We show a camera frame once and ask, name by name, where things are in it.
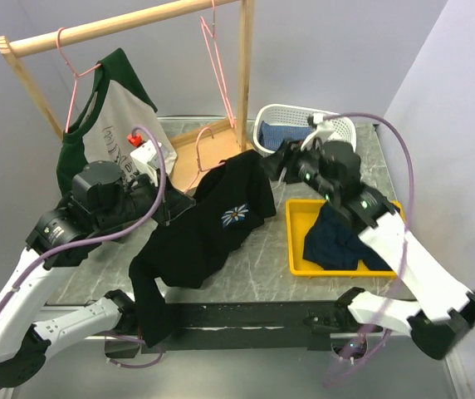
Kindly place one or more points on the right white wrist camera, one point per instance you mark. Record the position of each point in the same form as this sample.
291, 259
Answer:
321, 130

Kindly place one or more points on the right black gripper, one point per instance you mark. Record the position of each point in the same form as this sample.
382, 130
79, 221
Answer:
286, 159

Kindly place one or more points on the blue patterned cloth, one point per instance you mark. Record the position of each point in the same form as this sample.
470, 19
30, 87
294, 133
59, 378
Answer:
270, 137

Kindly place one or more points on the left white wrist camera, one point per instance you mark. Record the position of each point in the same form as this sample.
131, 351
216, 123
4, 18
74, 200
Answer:
144, 157

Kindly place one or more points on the pink wire hanger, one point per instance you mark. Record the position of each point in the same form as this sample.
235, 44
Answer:
210, 39
200, 168

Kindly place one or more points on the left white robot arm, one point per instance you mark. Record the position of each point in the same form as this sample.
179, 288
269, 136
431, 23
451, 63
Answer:
98, 205

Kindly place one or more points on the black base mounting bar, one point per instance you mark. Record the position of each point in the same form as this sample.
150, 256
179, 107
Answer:
223, 326

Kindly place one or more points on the white plastic basket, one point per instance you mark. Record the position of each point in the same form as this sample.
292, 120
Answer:
286, 115

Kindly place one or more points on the black t shirt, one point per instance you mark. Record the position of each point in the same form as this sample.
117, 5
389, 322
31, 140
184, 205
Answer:
231, 201

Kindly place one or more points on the pink hanger with green shirt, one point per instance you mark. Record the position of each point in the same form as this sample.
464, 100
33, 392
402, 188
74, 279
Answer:
75, 74

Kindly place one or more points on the yellow plastic tray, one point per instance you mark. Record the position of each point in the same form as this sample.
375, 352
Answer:
301, 214

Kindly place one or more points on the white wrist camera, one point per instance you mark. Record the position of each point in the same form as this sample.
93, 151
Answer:
144, 157
321, 130

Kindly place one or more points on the wooden clothes rack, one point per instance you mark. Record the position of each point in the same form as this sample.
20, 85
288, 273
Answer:
229, 135

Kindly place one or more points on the navy blue t shirt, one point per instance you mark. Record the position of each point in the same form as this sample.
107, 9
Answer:
332, 246

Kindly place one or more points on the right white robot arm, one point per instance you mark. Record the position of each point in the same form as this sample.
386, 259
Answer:
443, 310

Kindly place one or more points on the green and cream raglan shirt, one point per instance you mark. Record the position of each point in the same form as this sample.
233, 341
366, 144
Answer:
118, 103

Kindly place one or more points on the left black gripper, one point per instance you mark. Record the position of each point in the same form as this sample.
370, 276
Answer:
172, 204

